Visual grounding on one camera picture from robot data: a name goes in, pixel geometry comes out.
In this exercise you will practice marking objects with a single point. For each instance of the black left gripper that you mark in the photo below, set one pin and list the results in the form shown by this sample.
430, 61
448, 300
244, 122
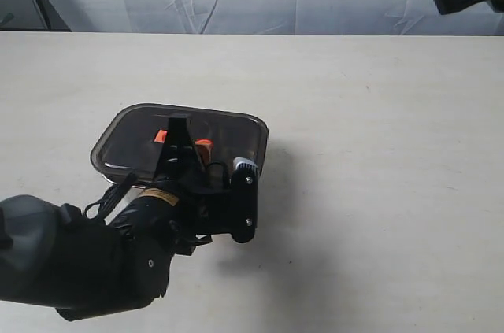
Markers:
186, 204

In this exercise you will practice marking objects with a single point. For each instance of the dark transparent box lid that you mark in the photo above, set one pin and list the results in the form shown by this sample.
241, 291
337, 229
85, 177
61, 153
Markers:
138, 140

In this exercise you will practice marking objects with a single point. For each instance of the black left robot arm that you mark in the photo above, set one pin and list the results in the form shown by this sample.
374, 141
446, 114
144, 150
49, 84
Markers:
117, 260

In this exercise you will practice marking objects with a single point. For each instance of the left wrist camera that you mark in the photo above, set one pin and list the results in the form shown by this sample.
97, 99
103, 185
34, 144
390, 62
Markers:
244, 199

